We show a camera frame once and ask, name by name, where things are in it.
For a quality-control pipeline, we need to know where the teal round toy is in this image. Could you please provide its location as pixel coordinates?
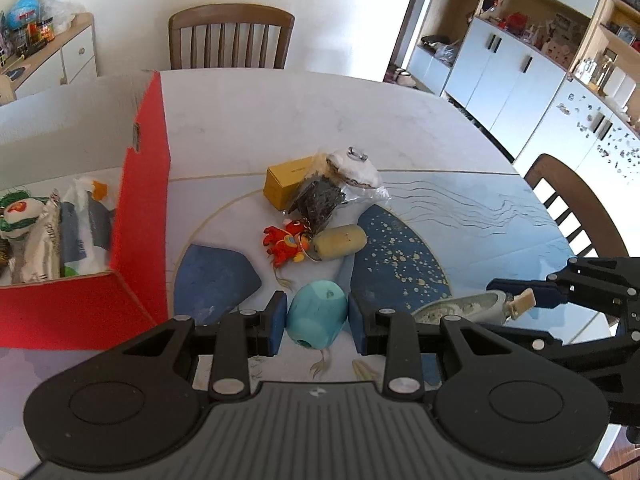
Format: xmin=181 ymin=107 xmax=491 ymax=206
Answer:
xmin=286 ymin=280 xmax=347 ymax=350

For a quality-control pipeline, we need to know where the red rooster plush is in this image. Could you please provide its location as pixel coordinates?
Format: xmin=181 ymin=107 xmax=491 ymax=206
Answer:
xmin=262 ymin=220 xmax=310 ymax=269

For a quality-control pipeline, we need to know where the beige cylinder toy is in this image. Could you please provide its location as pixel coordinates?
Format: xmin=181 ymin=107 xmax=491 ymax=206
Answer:
xmin=311 ymin=224 xmax=368 ymax=261

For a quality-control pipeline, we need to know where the yellow small box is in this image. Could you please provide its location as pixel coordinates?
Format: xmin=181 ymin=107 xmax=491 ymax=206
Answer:
xmin=262 ymin=156 xmax=314 ymax=210

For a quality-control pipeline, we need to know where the white shell pouch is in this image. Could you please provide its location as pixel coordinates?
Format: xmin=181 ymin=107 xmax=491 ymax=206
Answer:
xmin=326 ymin=146 xmax=382 ymax=188

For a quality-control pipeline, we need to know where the red and white cardboard box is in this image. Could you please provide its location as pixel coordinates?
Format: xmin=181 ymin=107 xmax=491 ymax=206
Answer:
xmin=1 ymin=72 xmax=170 ymax=350

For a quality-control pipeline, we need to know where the white green plush charm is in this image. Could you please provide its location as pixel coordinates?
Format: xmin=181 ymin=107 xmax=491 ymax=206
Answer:
xmin=1 ymin=191 xmax=48 ymax=240

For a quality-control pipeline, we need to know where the wooden chair right side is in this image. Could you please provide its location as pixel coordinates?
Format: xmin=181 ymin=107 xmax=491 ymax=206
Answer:
xmin=524 ymin=154 xmax=629 ymax=258

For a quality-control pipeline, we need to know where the brown wooden chair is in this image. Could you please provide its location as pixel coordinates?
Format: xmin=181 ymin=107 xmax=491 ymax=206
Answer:
xmin=168 ymin=3 xmax=295 ymax=70

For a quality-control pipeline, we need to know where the white drawer sideboard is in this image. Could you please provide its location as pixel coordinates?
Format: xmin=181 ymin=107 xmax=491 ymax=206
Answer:
xmin=1 ymin=12 xmax=98 ymax=105

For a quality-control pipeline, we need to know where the blue globe toy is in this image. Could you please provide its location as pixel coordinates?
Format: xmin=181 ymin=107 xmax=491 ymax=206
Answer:
xmin=6 ymin=0 xmax=41 ymax=30

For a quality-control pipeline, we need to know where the white wall cabinet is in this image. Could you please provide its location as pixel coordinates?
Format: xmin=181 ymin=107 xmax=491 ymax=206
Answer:
xmin=406 ymin=0 xmax=639 ymax=181

